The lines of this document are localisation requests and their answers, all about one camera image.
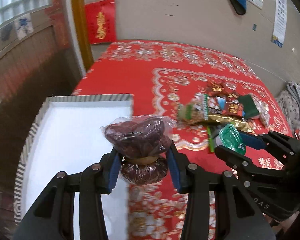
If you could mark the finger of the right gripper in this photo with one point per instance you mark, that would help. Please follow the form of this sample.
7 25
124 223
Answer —
272 190
280 146

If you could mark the dark green snack packet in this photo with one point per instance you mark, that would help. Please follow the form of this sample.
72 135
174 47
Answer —
249 108

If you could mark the clear bag of nuts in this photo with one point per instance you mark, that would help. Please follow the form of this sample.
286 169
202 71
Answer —
263 110

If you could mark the dark red small packet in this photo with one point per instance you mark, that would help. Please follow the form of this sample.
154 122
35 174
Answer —
232 96

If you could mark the blue white snack packet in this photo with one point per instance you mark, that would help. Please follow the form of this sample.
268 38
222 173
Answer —
221 102

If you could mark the bag of red dates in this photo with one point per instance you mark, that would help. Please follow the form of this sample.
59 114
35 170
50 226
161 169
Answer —
142 140

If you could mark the striped white cardboard box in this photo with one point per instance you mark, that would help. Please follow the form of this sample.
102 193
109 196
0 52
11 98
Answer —
66 135

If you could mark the small blue wall sticker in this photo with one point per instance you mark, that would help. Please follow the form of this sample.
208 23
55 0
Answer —
254 27

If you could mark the lower red wall banner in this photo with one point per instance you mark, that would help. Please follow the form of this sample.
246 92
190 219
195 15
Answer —
100 19

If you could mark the green peanut snack bag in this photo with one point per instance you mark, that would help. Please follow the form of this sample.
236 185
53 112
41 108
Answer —
195 111

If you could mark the white wall switch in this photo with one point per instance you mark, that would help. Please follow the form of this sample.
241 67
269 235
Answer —
257 3

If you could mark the pile of clothes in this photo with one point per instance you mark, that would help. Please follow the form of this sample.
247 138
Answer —
289 103

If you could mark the wooden door frame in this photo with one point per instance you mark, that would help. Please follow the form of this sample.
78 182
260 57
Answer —
78 11

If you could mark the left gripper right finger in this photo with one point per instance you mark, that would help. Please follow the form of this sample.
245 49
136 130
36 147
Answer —
236 214

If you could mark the red gold snack packet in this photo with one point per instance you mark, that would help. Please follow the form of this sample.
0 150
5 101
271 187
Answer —
233 109

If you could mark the eye chart poster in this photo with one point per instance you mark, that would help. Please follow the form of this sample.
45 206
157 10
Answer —
280 22

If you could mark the red floral tablecloth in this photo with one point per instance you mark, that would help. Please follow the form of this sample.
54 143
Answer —
160 76

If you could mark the green black snack packet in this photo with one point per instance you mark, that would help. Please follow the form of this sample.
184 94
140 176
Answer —
213 134

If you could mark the gold foil snack packet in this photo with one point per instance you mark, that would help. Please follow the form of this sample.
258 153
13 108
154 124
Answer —
239 124

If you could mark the green lidded plastic container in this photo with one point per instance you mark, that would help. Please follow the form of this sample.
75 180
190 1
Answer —
231 139

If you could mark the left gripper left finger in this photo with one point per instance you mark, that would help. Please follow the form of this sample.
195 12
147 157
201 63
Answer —
51 216

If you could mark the blue flower sticker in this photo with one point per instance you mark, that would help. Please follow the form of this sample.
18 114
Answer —
23 26

